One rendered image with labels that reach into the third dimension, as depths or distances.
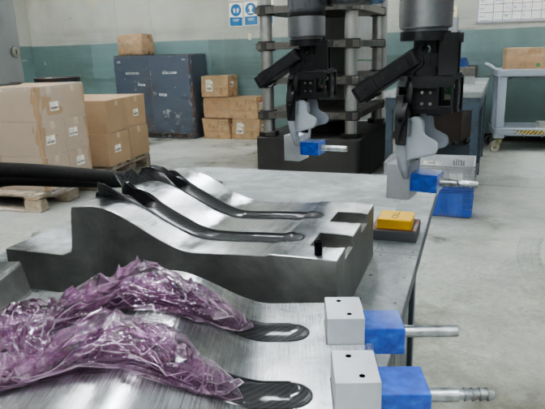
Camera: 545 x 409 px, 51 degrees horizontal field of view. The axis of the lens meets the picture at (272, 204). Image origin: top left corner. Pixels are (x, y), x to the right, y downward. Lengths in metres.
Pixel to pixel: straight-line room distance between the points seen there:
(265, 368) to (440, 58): 0.51
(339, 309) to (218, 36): 7.57
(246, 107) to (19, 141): 3.59
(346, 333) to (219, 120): 7.17
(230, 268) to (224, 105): 6.95
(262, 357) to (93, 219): 0.36
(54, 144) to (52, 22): 5.17
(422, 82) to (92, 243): 0.51
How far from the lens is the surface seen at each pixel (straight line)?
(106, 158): 5.41
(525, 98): 7.22
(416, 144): 0.85
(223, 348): 0.54
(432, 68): 0.86
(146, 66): 8.03
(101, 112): 5.35
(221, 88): 7.62
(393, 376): 0.50
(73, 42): 9.43
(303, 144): 1.18
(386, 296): 0.80
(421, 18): 0.84
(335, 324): 0.56
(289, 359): 0.54
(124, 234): 0.78
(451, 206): 4.02
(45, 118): 4.60
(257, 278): 0.71
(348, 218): 0.87
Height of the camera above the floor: 1.13
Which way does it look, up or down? 15 degrees down
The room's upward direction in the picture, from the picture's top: 2 degrees counter-clockwise
